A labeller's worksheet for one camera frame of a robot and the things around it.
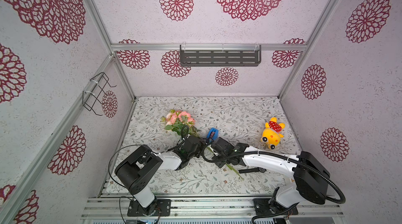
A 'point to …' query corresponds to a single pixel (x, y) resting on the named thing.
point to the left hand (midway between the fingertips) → (208, 140)
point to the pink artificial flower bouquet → (183, 123)
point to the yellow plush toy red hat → (271, 134)
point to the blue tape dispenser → (213, 133)
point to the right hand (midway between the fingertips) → (214, 155)
